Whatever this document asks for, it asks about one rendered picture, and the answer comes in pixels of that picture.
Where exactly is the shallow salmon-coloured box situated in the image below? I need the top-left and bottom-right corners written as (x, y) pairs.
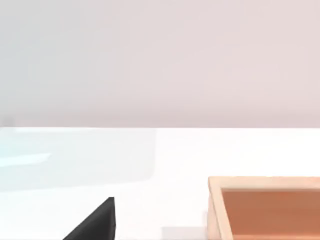
top-left (207, 176), bottom-right (320, 240)

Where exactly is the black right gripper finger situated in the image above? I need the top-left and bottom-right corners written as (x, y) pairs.
top-left (62, 196), bottom-right (117, 240)

